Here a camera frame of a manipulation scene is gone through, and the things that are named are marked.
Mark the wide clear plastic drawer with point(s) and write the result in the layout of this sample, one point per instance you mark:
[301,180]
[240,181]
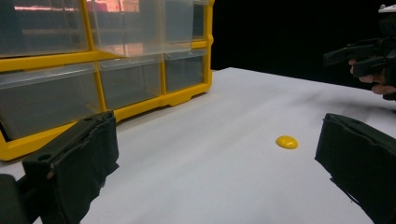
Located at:
[46,99]
[40,31]

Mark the yellow plastic organizer cabinet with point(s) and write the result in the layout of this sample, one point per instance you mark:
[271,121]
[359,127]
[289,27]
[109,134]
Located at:
[46,61]

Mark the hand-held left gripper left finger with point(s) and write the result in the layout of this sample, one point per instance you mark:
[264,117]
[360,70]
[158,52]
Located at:
[74,161]

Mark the small yellow dome-shaped piece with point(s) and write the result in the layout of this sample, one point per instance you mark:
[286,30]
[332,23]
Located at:
[286,142]

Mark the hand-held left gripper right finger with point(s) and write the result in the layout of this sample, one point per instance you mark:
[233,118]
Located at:
[364,161]

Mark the small clear plastic drawer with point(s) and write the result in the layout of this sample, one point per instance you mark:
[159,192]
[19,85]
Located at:
[183,72]
[198,21]
[130,81]
[140,28]

